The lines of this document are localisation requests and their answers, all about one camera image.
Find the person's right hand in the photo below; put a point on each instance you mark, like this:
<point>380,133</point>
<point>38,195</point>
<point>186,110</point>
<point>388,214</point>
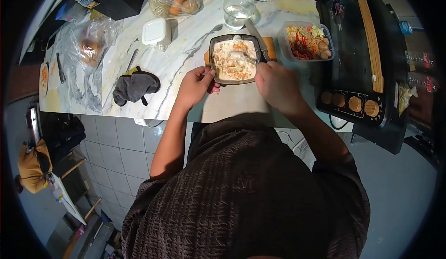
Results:
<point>280,88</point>

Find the person's left hand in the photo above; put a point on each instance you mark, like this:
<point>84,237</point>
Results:
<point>191,90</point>

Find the person's left fingers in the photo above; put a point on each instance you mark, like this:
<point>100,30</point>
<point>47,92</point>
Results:
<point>214,88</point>

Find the person's left thumb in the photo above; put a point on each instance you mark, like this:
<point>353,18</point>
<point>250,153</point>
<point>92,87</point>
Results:
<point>204,71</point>

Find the person's right fingers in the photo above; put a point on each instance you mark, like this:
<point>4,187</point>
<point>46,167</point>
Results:
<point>264,71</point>

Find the black square pan with food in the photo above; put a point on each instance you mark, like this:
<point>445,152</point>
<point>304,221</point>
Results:
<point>234,62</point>

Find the metal knife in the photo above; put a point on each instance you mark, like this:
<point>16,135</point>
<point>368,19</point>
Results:
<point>257,37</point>

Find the wooden trivet board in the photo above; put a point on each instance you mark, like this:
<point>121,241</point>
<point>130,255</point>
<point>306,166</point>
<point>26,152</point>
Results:
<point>270,48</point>

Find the plastic tub of vegetables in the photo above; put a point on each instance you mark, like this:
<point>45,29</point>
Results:
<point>306,42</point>

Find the small white lidded container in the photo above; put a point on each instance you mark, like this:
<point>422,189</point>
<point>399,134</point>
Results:
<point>155,32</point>

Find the clear drinking glass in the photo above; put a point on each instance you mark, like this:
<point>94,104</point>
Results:
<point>238,12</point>

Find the grey oven mitt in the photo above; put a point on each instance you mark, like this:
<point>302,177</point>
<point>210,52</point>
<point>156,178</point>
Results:
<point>136,86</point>

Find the metal spoon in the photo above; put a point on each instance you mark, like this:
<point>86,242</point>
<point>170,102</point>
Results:
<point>132,59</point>

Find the white power plug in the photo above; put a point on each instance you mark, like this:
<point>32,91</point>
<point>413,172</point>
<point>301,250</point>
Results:
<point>140,121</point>

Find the person's body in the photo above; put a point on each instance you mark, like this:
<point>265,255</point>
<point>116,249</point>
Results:
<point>244,196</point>

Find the clear bag with bread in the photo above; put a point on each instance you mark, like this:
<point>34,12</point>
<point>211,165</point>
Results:
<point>87,44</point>

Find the black pen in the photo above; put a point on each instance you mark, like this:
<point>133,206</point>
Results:
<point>60,69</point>

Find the small bag of noodles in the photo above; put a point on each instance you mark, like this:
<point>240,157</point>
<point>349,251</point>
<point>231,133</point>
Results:
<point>406,97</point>

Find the black bag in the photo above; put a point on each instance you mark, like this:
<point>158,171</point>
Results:
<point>64,135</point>

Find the clear bottle red label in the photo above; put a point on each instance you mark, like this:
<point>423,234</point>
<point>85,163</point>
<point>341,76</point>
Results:
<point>422,82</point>
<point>420,59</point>

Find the plate with food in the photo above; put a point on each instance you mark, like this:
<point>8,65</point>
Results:
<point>44,79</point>

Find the yellow cloth bag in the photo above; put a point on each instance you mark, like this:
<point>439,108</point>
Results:
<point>32,168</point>

